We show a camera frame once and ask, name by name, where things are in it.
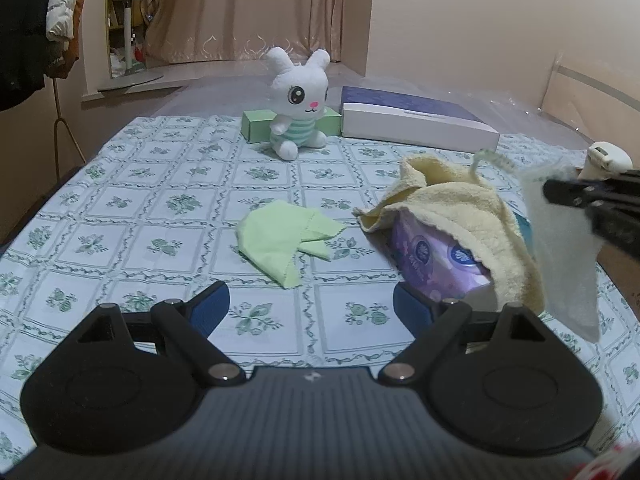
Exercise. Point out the beige curtain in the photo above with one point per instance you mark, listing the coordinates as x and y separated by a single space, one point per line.
250 5

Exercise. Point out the green cardboard carton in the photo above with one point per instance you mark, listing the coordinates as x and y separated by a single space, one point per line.
255 127

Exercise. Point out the white insulated bottle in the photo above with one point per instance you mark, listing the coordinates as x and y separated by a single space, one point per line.
607 157

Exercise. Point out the floral tablecloth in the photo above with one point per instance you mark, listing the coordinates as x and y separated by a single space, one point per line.
125 220

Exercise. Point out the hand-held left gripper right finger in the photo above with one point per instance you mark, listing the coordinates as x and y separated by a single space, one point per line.
415 310

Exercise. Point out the red patterned cloth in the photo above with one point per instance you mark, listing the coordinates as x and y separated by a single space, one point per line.
610 462

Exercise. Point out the light green cloth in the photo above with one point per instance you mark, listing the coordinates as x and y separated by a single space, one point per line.
275 240

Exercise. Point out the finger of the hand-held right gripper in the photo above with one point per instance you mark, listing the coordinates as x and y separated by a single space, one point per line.
627 179
570 191

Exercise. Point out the wooden headboard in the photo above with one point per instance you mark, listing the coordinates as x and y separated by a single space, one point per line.
590 95

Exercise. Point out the white cloth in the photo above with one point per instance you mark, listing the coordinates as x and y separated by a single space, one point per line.
565 270

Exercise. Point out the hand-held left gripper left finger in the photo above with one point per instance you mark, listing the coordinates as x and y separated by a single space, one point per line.
207 307

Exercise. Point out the wooden coat stand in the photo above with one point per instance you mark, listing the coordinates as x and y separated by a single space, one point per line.
62 120

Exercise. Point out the white bunny plush toy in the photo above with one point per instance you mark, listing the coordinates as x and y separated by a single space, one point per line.
297 95

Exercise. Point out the purple tissue pack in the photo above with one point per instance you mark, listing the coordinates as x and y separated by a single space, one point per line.
430 260

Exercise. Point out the black jacket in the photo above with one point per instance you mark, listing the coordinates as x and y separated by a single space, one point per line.
22 25

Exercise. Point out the brown jacket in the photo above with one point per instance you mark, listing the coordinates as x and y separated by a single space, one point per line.
67 57

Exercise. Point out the brown cardboard box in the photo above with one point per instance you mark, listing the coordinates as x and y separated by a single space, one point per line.
622 280

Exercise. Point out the teal packet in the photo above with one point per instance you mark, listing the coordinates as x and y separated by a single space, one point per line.
522 225

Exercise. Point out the yellow towel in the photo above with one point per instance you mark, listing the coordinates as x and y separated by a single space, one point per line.
470 210

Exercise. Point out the white puffer jacket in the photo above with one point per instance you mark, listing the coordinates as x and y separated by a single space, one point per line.
62 0

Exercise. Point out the flat white purple box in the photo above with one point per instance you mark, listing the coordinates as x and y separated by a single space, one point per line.
415 127

